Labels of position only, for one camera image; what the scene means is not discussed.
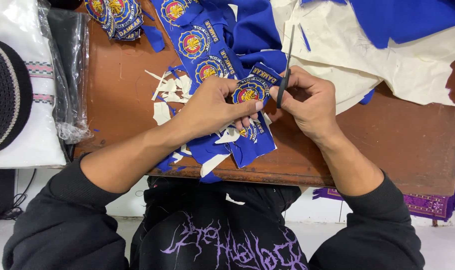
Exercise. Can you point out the person's left hand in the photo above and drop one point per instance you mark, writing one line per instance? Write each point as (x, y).
(208, 112)

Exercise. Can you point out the person's right hand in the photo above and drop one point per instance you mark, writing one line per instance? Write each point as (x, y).
(315, 108)

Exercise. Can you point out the blue embroidered round patch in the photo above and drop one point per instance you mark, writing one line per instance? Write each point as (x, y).
(250, 92)

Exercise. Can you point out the black scissors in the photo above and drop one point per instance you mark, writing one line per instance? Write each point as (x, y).
(288, 56)

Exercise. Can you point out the pile of white backing scraps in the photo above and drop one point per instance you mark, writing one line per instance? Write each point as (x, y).
(171, 93)

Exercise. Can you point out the blue offcuts with white backing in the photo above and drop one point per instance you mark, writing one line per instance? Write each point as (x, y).
(250, 146)

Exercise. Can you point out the blue scrap under cream sheet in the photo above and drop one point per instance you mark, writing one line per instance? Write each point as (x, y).
(367, 97)

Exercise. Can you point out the cream backing fabric sheet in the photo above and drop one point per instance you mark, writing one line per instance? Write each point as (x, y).
(362, 71)

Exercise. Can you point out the thin blue fabric sliver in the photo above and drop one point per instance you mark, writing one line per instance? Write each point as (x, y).
(304, 37)

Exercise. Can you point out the blue strip of embroidered patches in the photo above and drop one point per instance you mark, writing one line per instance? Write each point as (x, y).
(197, 41)

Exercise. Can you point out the white scrap on lap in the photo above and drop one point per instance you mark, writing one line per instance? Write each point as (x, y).
(235, 200)

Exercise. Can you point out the crumpled blue fabric heap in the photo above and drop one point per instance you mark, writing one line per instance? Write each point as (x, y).
(257, 33)

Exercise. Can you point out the small blue fabric scrap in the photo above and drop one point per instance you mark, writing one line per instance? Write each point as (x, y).
(154, 37)

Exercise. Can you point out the person's black printed sweater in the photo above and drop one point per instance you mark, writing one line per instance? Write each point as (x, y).
(220, 232)

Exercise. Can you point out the large blue fabric piece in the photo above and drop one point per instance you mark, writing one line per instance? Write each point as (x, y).
(400, 18)

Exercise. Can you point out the pile of cut round patches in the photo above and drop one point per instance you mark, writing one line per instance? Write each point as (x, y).
(114, 17)

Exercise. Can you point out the purple patterned mat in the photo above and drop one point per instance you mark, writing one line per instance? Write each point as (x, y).
(426, 204)

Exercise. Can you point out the black garment in plastic bag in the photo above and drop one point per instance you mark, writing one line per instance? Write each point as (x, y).
(71, 56)

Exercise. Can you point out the white folded garment in plastic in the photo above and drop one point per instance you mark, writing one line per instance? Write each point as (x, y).
(28, 37)

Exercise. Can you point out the black knit cap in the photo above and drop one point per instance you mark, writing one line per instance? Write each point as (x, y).
(4, 97)

